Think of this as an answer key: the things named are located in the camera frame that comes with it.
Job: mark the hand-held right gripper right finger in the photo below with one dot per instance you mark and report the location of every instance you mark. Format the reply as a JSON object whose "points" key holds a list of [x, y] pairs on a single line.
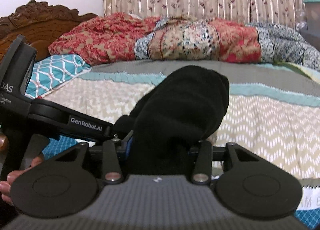
{"points": [[202, 160]]}

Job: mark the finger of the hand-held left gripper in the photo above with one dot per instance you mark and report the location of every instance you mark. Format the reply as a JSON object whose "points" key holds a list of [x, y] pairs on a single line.
{"points": [[121, 127]]}

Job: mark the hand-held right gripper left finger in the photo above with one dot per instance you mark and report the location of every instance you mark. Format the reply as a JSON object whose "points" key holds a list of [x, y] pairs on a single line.
{"points": [[112, 160]]}

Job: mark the black pants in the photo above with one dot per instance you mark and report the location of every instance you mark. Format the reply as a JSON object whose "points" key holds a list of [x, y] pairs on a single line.
{"points": [[180, 107]]}

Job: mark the person's left hand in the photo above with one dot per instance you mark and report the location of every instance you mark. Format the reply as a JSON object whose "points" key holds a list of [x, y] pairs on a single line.
{"points": [[15, 176]]}

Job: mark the teal patterned pillow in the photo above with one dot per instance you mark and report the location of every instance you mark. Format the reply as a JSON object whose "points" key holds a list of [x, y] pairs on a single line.
{"points": [[55, 70]]}

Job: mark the carved wooden headboard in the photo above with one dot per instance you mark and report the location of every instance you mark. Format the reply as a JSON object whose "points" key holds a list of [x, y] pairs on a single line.
{"points": [[37, 27]]}

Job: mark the red floral patchwork quilt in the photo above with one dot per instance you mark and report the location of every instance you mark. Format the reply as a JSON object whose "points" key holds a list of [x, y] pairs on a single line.
{"points": [[200, 40]]}

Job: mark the clear plastic storage box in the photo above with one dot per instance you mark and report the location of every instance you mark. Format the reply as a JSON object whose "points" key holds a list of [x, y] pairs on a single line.
{"points": [[312, 12]]}

